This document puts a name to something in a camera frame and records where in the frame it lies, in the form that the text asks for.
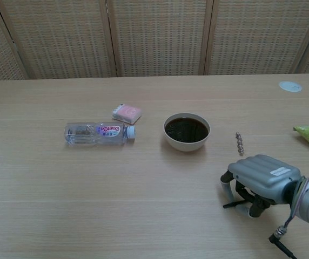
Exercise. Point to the pink tissue pack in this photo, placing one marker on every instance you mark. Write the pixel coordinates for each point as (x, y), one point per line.
(128, 112)

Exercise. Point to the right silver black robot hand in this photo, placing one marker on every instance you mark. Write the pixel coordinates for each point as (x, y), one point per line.
(262, 175)

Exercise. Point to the clear plastic water bottle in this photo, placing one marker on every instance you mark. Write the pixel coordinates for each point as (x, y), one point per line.
(89, 133)

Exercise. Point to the white round grommet cap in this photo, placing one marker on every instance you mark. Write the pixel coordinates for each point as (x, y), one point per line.
(290, 86)

